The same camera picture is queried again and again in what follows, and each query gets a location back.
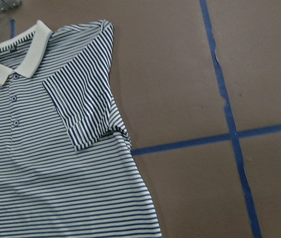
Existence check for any blue white striped polo shirt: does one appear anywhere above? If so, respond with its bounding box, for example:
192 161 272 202
0 20 162 238

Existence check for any brown paper table cover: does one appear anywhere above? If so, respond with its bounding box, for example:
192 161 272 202
0 0 281 238

